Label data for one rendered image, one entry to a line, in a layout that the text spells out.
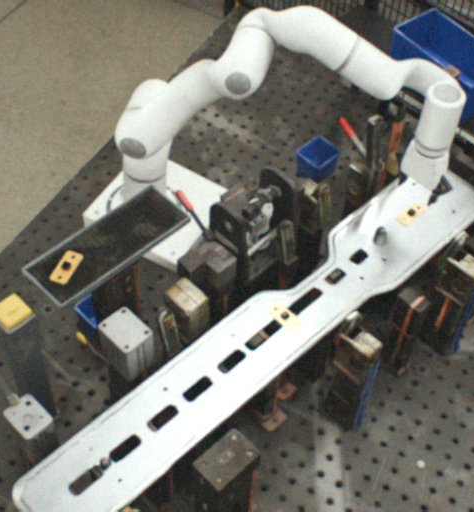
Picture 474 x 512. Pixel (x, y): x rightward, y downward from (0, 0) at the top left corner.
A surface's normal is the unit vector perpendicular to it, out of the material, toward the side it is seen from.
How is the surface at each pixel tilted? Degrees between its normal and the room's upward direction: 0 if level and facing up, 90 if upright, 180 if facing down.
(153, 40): 0
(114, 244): 0
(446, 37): 90
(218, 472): 0
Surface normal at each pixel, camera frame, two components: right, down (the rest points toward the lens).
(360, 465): 0.04, -0.62
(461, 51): -0.80, 0.45
